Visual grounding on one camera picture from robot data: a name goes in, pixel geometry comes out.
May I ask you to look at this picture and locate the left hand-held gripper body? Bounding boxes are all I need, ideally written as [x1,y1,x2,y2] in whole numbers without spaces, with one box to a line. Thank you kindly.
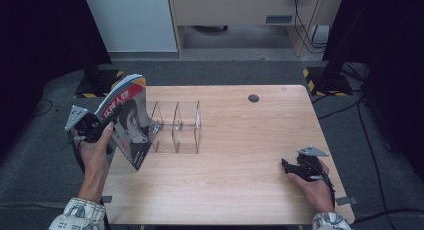
[64,104,111,144]

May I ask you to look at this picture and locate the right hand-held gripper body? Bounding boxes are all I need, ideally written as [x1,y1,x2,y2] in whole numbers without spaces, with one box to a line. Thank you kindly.
[295,146,330,183]

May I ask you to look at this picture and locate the magazine with portrait cover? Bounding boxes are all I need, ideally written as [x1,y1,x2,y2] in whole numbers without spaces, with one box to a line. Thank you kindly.
[94,73,164,171]

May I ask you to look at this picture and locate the clear acrylic file organizer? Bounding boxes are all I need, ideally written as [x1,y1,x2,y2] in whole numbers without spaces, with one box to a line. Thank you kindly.
[146,99,202,155]

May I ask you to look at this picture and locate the person's right hand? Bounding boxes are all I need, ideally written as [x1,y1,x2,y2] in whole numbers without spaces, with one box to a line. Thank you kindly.
[288,161,336,214]

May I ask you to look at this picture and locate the person's left hand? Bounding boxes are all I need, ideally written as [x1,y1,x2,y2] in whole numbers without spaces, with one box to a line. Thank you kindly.
[78,121,115,191]

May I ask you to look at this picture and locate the black stand base striped edge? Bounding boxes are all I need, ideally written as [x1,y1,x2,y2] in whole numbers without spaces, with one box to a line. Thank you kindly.
[302,66,354,98]
[74,68,125,99]

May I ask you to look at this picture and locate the white cabinet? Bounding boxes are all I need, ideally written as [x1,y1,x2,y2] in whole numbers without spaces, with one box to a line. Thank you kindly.
[81,0,178,54]

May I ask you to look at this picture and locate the black curtain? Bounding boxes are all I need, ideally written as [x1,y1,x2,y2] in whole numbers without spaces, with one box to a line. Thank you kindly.
[322,0,424,181]
[0,0,113,158]

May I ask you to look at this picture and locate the light wooden desk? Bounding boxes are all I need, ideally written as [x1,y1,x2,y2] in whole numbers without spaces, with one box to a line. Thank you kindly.
[166,0,346,59]

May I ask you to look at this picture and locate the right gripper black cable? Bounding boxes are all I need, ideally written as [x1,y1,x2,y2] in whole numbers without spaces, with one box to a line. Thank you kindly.
[315,161,336,205]

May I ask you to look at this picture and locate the thin black floor cable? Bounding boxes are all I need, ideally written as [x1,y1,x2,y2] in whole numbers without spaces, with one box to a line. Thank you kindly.
[27,98,55,120]

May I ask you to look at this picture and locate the black hanging cables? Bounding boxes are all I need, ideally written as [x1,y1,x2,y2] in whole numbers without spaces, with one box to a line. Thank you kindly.
[292,0,331,55]

